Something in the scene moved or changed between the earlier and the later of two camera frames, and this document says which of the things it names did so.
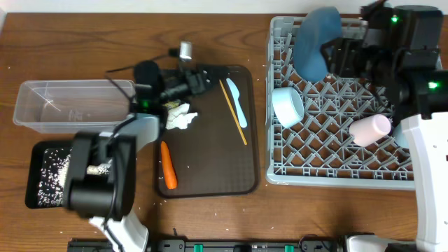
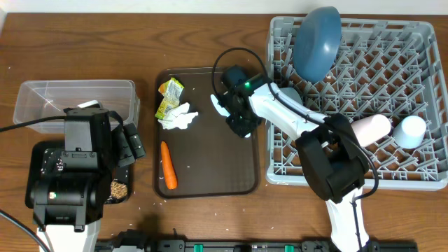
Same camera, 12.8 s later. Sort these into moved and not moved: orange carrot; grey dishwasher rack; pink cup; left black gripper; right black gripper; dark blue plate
Moved: right black gripper; left black gripper
Not moved: orange carrot; pink cup; grey dishwasher rack; dark blue plate
